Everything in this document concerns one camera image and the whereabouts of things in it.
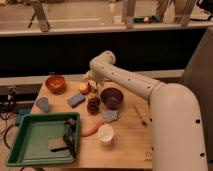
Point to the black clip tool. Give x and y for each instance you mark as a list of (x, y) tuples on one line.
[(68, 136)]

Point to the blue box on floor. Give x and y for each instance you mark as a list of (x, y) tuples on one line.
[(21, 113)]

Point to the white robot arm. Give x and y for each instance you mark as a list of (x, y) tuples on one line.
[(176, 123)]

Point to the purple bowl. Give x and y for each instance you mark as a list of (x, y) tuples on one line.
[(112, 97)]

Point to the brown pine cone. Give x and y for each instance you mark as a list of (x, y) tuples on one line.
[(93, 105)]

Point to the white paper cup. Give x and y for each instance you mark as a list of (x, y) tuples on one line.
[(105, 134)]

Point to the grey blue cloth piece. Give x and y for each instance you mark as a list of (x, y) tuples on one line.
[(110, 115)]

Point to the green tray with ball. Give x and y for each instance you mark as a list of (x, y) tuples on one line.
[(146, 19)]

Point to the wooden table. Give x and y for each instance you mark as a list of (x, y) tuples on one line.
[(131, 145)]

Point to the blue sponge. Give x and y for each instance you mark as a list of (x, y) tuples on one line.
[(75, 100)]

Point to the orange bowl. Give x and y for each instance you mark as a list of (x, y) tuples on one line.
[(55, 83)]

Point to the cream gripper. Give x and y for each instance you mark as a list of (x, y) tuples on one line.
[(88, 76)]

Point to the orange carrot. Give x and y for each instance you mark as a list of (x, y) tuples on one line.
[(92, 130)]

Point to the metal clamp device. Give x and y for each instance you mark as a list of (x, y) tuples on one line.
[(11, 93)]

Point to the green plastic tray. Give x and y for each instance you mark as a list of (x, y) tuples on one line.
[(30, 145)]

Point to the red yellow apple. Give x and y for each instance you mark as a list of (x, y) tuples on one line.
[(84, 88)]

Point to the yellow banana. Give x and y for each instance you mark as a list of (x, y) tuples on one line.
[(93, 86)]

